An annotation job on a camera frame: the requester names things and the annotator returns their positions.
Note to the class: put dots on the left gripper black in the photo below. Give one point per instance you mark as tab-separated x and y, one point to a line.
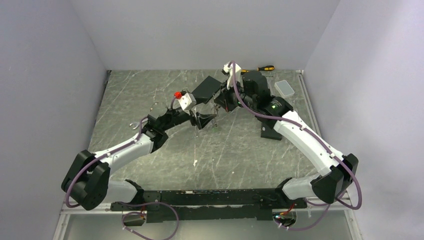
202	119

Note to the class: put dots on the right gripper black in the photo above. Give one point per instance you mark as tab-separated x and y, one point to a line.
223	99

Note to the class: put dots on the key bunch with rings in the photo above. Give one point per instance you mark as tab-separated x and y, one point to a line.
214	110

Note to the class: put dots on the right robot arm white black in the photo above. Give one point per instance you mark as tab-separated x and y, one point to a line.
335	170

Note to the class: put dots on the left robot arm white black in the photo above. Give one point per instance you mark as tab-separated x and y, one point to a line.
87	183

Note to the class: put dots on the black flat box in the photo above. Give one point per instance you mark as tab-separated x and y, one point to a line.
206	89

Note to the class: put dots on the orange black screwdriver rear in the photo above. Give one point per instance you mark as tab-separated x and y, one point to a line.
267	68

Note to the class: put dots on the clear plastic box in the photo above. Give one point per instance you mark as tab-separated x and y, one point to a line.
284	89

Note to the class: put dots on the large silver wrench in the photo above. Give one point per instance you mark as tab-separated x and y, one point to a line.
134	125

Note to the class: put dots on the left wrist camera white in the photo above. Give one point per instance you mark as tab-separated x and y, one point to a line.
186	100

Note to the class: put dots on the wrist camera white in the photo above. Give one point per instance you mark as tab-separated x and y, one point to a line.
186	100
234	74

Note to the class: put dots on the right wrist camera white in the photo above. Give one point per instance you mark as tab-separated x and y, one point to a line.
234	74

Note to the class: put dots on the black network switch box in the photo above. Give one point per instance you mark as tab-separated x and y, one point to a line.
269	133

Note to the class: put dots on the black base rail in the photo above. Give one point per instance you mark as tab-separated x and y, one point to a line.
212	204

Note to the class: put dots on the aluminium frame rail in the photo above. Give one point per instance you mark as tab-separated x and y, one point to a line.
88	178

